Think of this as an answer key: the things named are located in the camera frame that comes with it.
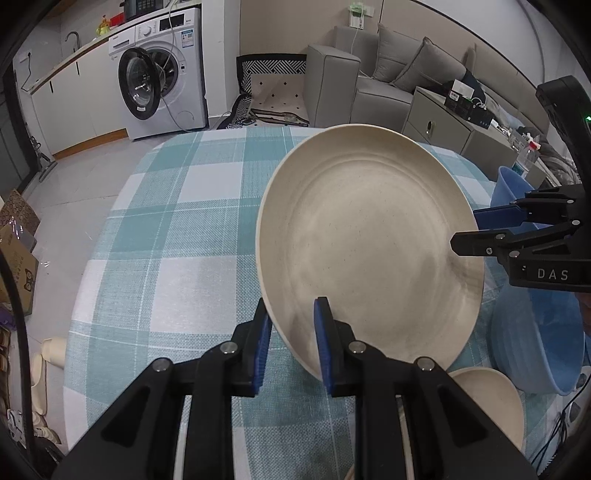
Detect black pressure cooker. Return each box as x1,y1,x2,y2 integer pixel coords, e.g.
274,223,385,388
121,0,169,21

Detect black box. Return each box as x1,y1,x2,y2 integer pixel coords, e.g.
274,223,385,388
444,90,492,127

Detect stick vacuum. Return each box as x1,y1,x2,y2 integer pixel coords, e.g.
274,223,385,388
30,136,57,182

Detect grey cushion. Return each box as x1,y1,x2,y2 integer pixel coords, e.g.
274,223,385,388
373,23,426,84
392,37,467,93

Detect clear plastic bottle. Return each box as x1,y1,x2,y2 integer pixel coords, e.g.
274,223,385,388
516,134,541,174

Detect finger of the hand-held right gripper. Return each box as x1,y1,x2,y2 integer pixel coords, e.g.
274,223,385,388
450,219,581,274
473,185,585,230

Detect brown patterned cardboard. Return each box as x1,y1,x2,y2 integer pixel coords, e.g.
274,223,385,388
0,189,41,232

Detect teal checked tablecloth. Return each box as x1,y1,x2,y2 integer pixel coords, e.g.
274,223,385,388
62,124,583,480

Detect grey sofa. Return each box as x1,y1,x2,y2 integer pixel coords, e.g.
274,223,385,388
307,25,476,139

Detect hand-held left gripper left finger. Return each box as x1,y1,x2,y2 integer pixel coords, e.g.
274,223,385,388
51,298,273,480

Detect white lower kitchen cabinets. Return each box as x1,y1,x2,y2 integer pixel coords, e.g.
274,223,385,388
14,39,127,158

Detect black cable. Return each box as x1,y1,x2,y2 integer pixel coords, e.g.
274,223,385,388
0,251,35,480

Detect dark grey cloth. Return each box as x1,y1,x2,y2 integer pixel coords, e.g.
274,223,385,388
536,138,583,185

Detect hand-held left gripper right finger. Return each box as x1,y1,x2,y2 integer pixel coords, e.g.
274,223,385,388
313,296,539,480

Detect beige side cabinet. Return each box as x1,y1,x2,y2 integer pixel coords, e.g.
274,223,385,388
402,87,550,185

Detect white washing machine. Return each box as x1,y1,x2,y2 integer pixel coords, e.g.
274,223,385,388
108,7,209,141

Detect cream plate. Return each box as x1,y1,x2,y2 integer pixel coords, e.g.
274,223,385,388
445,368,525,453
255,124,485,381

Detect cream slipper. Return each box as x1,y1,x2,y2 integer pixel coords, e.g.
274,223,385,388
41,337,69,370

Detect black white patterned cushion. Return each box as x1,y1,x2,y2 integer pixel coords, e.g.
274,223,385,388
217,54,310,130

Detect beige bed headboard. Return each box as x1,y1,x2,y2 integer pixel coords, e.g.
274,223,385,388
466,44,550,134

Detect green white wall device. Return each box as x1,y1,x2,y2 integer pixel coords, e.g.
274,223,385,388
347,0,374,31

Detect cardboard box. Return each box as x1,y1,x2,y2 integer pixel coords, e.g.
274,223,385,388
0,226,40,319

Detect blue bowl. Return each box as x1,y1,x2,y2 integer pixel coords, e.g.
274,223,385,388
490,286,586,397
489,166,546,234

